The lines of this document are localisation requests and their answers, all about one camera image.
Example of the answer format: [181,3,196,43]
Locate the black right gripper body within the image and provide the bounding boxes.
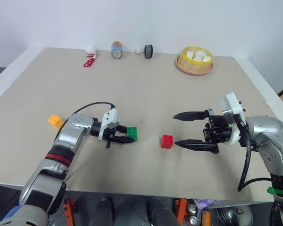
[202,114,233,144]

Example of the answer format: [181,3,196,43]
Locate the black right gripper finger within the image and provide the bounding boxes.
[174,139,220,155]
[172,109,211,122]

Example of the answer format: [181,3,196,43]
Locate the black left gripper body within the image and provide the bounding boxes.
[102,125,121,149]

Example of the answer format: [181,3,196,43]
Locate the green toy brick cube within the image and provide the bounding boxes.
[126,126,139,142]

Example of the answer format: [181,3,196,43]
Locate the red toy brick cube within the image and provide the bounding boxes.
[160,134,175,149]

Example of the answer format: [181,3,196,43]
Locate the pink plate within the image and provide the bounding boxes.
[175,56,214,76]

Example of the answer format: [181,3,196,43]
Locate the yellow round basket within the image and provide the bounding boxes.
[180,46,215,73]

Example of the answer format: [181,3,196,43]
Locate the orange toy brick cube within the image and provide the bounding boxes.
[47,114,65,129]

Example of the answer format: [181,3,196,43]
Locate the purple plastic bag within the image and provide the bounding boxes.
[194,199,215,210]

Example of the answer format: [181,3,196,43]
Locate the red scissors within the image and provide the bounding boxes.
[83,52,99,69]

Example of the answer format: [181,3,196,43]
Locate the dark rounded shape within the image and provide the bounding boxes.
[90,197,116,226]
[147,199,180,226]

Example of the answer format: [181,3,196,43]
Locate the black tape roll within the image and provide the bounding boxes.
[144,44,154,59]

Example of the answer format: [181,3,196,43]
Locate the silver metal dome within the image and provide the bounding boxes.
[214,204,253,226]

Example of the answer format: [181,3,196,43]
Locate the printed tin can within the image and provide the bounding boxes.
[111,40,124,60]

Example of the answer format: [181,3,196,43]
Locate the white fluffy ball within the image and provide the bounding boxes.
[85,44,97,56]

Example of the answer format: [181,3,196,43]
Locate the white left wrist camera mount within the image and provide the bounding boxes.
[98,108,121,140]

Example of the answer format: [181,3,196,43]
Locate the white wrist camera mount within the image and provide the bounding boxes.
[220,92,247,145]
[98,108,121,140]

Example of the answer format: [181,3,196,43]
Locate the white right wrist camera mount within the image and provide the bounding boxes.
[220,92,247,145]

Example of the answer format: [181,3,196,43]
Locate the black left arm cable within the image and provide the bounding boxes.
[72,101,117,118]

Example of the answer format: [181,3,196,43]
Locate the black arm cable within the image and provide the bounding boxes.
[72,101,117,118]
[236,114,272,192]

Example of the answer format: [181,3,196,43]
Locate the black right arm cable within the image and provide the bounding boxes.
[236,114,272,192]

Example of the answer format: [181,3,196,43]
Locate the orange metal bracket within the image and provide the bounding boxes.
[175,198,187,225]
[63,198,75,226]

